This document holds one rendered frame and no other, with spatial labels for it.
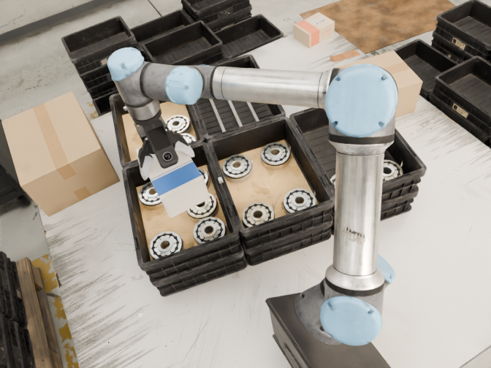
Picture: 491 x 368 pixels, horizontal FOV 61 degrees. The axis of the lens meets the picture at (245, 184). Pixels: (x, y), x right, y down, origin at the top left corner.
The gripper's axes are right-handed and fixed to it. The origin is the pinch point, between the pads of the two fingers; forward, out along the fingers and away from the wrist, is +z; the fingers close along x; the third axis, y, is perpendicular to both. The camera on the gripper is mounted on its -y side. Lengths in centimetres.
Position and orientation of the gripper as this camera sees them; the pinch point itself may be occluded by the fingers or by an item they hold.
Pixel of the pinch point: (170, 169)
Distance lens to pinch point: 114.2
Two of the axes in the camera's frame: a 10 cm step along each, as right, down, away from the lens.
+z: 1.2, 6.1, 7.9
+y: -4.7, -6.6, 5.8
